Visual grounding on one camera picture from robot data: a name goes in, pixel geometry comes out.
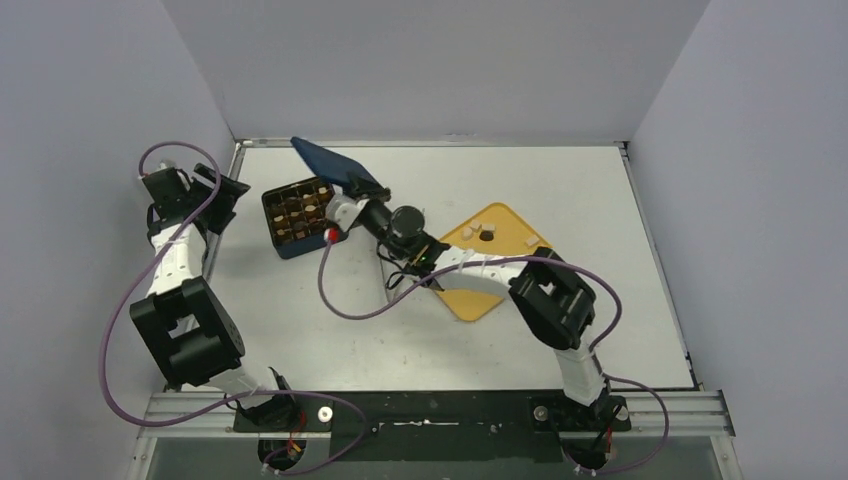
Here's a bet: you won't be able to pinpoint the blue box lid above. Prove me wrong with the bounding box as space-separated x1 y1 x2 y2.
290 136 380 190

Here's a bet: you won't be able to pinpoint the blue chocolate box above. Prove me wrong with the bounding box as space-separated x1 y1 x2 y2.
261 177 335 260

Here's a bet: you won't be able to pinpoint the metal tongs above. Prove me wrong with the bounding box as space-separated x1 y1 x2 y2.
378 252 406 302

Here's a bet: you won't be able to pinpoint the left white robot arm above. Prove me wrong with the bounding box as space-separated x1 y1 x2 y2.
129 162 301 430

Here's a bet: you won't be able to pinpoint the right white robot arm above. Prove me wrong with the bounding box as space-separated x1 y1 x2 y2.
326 171 607 428

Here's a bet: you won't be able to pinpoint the yellow plastic tray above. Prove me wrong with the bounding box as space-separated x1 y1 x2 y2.
433 201 556 324

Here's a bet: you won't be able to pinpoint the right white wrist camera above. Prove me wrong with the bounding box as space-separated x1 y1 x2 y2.
325 193 370 243

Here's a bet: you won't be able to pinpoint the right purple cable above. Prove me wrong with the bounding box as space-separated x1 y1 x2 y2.
317 231 672 476

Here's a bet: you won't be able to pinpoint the purple cable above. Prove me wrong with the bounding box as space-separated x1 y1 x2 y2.
317 231 672 476
97 140 369 478

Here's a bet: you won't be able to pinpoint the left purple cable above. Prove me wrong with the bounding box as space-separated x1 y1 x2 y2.
97 140 369 478

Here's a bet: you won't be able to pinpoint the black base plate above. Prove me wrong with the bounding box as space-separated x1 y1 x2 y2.
232 390 632 470

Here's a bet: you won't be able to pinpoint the aluminium rail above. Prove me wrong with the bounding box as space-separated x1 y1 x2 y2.
142 391 735 438

